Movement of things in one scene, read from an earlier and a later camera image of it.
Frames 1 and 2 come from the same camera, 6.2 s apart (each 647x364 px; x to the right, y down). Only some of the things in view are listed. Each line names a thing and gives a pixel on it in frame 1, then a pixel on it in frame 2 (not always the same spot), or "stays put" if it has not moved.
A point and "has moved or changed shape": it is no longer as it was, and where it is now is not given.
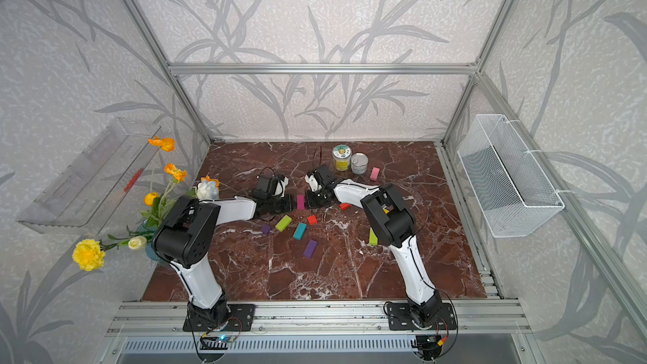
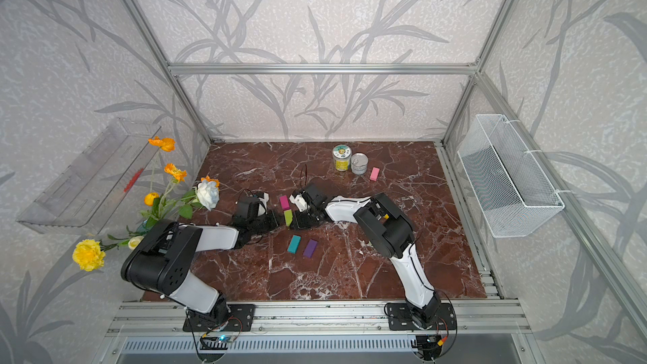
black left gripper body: [278, 206] to [262, 224]
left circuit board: [220, 342] stays put
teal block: [300, 231] has moved or changed shape
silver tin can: [359, 162] stays put
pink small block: [374, 174] stays put
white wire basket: [514, 195] stays put
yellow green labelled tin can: [341, 155] stays put
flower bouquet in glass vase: [89, 254] stays put
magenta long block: [301, 202] has moved or changed shape
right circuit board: [429, 345] stays put
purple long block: [310, 248] stays put
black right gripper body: [314, 200] to [305, 219]
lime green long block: [283, 223] has moved or changed shape
